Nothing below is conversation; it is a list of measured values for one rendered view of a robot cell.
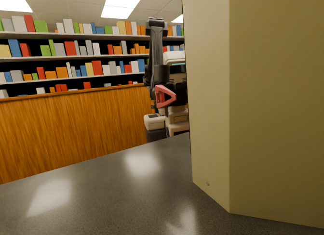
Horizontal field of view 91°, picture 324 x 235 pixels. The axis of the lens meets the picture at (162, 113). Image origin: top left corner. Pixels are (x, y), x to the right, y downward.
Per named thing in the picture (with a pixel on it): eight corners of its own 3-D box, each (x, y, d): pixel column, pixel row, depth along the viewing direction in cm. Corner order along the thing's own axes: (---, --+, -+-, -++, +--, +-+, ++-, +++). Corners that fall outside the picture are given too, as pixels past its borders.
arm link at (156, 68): (169, 97, 68) (149, 97, 67) (170, 70, 66) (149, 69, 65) (175, 98, 56) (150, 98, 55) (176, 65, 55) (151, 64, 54)
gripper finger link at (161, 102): (191, 81, 42) (172, 83, 50) (167, 84, 39) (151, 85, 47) (192, 107, 43) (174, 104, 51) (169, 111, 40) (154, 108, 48)
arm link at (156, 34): (166, 29, 84) (145, 27, 83) (167, 19, 79) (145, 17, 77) (170, 102, 68) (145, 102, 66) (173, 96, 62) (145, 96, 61)
